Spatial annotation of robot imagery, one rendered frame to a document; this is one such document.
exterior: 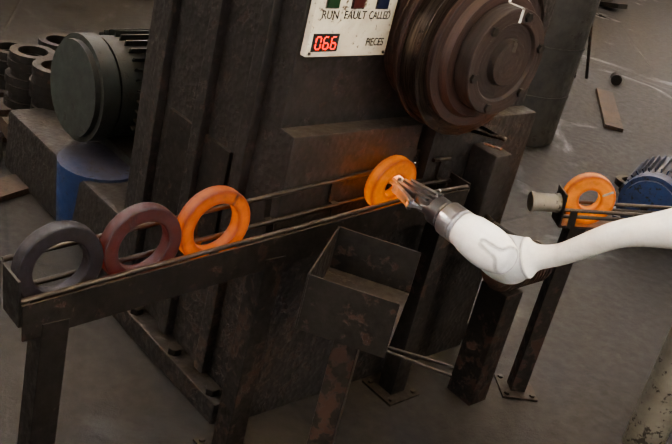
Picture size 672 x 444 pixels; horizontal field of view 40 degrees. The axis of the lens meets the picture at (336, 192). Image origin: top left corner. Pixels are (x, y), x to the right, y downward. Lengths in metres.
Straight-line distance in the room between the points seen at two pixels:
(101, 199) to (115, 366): 0.63
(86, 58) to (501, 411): 1.78
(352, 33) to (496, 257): 0.63
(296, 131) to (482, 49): 0.49
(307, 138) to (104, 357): 0.98
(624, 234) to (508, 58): 0.54
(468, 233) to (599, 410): 1.18
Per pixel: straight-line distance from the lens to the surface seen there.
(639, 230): 2.11
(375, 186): 2.36
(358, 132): 2.37
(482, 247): 2.19
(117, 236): 1.97
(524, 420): 3.04
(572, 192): 2.82
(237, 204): 2.11
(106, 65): 3.23
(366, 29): 2.30
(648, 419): 3.04
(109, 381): 2.76
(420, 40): 2.25
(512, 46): 2.36
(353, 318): 1.99
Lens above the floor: 1.68
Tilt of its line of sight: 24 degrees down
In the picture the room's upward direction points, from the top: 14 degrees clockwise
